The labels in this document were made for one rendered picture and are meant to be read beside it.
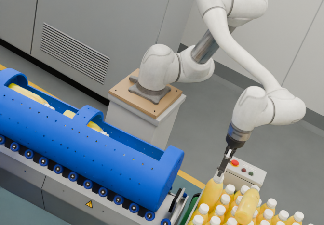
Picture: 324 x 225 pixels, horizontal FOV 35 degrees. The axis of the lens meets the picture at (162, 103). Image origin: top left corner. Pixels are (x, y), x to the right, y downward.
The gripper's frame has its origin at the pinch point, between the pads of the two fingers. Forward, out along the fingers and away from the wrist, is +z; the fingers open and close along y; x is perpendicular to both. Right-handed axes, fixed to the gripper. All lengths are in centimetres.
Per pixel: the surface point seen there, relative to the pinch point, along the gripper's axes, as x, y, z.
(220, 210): 6.5, 4.8, 14.4
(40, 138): -73, 16, 13
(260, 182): 17.2, -23.0, 14.8
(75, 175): -55, 13, 27
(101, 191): -42, 13, 28
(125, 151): -37.8, 10.1, 3.7
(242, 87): -22, -271, 122
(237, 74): -31, -274, 113
